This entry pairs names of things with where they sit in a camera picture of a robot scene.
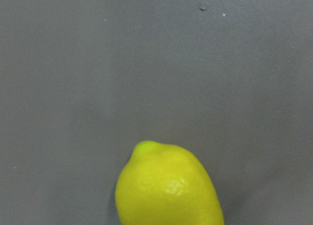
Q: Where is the yellow lemon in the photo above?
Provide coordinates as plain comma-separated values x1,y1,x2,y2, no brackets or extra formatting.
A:
115,140,225,225

